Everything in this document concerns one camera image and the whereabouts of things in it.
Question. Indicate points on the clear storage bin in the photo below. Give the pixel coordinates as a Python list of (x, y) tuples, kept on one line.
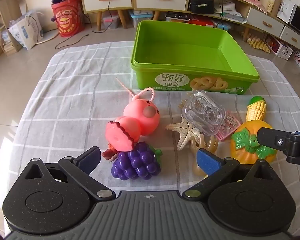
[(111, 20)]

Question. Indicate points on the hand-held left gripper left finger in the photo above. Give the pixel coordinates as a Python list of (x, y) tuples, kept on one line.
[(90, 160)]

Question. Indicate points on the yellow toy corn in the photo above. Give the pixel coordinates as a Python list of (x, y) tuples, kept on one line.
[(256, 111)]

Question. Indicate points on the blue storage bin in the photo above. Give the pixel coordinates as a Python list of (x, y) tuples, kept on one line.
[(140, 18)]

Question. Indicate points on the black bag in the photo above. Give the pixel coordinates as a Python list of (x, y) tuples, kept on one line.
[(201, 3)]

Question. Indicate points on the white printed box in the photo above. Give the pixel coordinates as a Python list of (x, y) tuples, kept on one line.
[(280, 47)]

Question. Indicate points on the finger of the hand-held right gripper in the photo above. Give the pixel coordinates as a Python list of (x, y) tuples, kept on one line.
[(270, 138)]

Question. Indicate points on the orange toy pumpkin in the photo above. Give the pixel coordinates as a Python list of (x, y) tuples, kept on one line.
[(241, 152)]

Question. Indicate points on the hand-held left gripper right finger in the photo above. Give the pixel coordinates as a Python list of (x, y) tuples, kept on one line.
[(208, 162)]

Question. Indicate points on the curved wooden sideboard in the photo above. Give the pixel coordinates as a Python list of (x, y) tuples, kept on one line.
[(265, 22)]

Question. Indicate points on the beige starfish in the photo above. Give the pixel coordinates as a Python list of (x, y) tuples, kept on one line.
[(187, 132)]

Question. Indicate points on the pink card pack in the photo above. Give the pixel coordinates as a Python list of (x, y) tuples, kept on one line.
[(228, 127)]

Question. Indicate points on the pink pig toy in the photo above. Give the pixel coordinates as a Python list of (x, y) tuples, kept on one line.
[(140, 120)]

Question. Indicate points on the egg tray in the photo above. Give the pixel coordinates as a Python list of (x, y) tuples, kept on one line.
[(258, 43)]

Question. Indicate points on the translucent yellow hand toy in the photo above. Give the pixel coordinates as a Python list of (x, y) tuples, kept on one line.
[(210, 143)]

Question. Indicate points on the red printed bucket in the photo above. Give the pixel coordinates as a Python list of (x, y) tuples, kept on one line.
[(67, 17)]

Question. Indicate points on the clear contact lens case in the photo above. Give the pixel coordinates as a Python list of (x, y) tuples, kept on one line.
[(202, 115)]

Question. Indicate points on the pile of papers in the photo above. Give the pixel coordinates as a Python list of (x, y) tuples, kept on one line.
[(230, 11)]

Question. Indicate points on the purple toy grapes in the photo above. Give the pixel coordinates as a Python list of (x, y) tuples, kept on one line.
[(135, 162)]

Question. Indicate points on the wooden bookshelf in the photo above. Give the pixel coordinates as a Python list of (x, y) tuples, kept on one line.
[(5, 17)]

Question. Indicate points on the green plastic box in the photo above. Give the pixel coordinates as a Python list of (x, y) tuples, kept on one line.
[(190, 52)]

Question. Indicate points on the grey checked tablecloth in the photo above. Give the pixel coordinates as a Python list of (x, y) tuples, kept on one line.
[(65, 92)]

